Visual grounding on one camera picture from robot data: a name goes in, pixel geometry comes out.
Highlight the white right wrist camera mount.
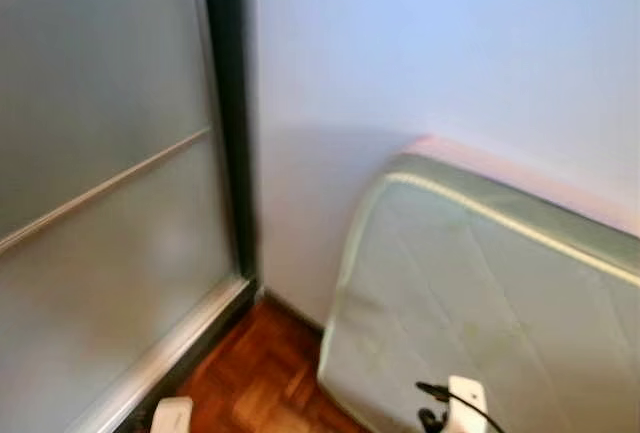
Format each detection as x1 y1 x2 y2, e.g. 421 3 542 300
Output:
447 375 491 433

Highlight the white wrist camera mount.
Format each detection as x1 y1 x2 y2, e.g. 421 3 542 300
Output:
150 396 194 433
447 375 491 433

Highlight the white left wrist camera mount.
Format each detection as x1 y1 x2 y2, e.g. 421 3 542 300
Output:
150 396 194 433

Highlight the silver sliding door floor track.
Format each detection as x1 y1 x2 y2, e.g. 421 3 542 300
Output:
70 275 256 433

